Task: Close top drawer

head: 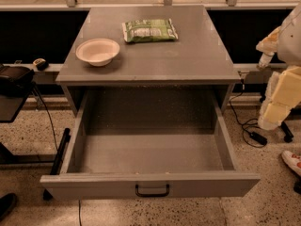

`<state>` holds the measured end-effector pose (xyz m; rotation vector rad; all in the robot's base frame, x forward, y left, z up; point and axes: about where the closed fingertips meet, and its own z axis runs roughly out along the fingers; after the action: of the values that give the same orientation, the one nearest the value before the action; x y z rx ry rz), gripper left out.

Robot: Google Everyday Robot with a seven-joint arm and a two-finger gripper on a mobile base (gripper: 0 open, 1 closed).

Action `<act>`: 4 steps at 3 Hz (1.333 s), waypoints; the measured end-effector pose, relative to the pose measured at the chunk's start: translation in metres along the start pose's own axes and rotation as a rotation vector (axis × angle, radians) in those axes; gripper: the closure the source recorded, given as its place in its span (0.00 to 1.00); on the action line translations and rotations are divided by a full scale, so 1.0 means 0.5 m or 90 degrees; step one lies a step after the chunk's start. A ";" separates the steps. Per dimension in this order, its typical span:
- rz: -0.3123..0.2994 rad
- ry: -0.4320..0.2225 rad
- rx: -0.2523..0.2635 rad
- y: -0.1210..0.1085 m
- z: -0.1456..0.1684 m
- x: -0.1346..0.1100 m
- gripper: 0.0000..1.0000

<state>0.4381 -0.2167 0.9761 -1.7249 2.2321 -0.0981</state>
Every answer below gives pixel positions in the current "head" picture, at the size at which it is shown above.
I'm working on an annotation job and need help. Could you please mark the grey top drawer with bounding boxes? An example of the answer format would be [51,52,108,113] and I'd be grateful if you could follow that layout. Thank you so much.
[40,89,260,200]

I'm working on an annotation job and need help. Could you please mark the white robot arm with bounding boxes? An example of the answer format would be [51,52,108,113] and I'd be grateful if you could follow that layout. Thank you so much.
[256,5,301,130]

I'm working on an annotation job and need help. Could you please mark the clear plastic bottle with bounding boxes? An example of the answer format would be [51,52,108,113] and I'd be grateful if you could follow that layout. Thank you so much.
[257,52,275,70]

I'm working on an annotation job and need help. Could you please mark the white sneaker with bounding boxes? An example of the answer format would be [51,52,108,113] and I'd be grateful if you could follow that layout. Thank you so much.
[281,151,301,177]

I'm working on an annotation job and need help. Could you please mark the grey cabinet body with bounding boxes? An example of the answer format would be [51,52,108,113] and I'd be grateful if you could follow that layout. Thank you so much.
[55,5,242,117]

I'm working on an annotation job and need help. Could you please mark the green snack bag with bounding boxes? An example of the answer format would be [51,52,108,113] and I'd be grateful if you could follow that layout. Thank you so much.
[122,19,178,43]

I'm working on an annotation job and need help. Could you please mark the white paper bowl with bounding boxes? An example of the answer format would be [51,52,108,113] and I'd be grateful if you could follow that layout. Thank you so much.
[75,39,120,67]

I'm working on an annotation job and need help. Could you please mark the yellow black tape measure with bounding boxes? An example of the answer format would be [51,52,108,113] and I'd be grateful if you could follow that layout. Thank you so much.
[33,58,49,71]

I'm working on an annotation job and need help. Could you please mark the black stand leg left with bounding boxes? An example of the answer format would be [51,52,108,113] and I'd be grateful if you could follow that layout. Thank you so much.
[42,127,71,202]

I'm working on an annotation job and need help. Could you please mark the black shoe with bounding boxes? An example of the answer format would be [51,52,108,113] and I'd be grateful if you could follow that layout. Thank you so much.
[0,193,17,220]

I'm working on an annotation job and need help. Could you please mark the black power adapter with cable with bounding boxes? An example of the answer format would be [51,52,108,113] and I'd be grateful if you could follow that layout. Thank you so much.
[229,80,267,149]

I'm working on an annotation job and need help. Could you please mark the black drawer handle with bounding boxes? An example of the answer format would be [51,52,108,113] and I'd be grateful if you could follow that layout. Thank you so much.
[135,184,170,198]

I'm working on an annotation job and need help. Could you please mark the thin black cable left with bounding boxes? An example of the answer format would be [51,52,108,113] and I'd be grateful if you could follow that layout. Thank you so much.
[32,85,83,226]

